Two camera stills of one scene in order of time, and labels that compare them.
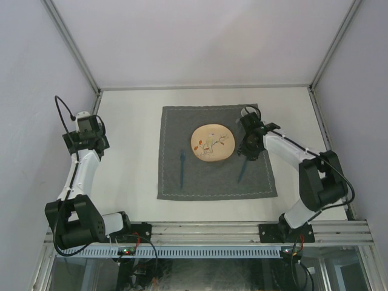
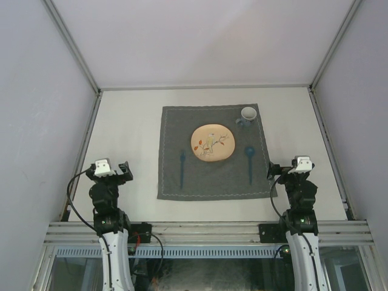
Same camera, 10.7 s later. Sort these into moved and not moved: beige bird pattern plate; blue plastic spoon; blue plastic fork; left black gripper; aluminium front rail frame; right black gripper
Moved: blue plastic spoon; left black gripper; right black gripper
Not moved: blue plastic fork; aluminium front rail frame; beige bird pattern plate
